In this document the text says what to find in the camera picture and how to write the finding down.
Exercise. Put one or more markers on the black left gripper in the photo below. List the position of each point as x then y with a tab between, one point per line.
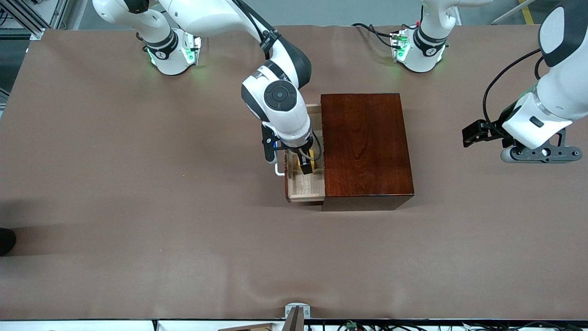
495	132

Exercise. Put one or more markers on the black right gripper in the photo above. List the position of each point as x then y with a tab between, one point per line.
305	164

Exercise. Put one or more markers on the yellow wooden block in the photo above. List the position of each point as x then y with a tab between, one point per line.
311	154

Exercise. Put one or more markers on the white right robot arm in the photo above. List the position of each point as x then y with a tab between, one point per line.
280	115

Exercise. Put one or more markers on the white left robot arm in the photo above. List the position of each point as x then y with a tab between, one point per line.
560	87

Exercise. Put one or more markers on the dark red wooden cabinet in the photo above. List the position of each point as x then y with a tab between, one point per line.
367	156

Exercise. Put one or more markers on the brown table cover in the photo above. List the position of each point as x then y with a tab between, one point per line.
183	239

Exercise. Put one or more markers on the light wooden board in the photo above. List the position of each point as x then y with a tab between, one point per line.
252	328

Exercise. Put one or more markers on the black rounded object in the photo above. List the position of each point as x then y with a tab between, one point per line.
5	241

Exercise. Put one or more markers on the grey metal camera bracket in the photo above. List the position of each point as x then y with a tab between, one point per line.
297	317

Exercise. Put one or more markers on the aluminium profile frame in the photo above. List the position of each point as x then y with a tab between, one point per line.
34	32

